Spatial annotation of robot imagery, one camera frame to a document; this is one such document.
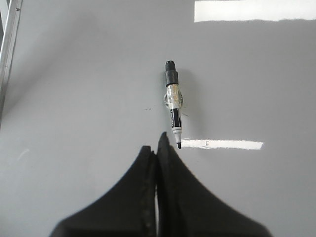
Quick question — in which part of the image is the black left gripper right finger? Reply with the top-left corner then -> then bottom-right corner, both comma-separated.
157,132 -> 271,237

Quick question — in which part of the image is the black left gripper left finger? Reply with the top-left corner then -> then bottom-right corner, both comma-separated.
51,146 -> 157,237

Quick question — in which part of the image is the white whiteboard with aluminium frame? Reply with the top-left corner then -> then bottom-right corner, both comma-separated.
0,0 -> 316,237

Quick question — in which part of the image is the black taped whiteboard marker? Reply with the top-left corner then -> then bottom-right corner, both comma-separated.
163,60 -> 183,149

